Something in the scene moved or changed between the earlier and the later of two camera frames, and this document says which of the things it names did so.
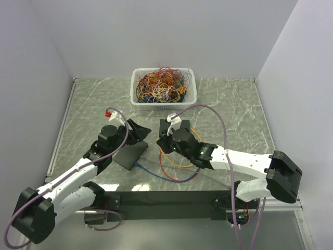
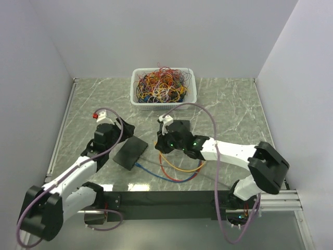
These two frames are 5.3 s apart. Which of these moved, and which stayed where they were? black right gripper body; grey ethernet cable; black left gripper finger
Moved: black left gripper finger
Stayed: grey ethernet cable; black right gripper body
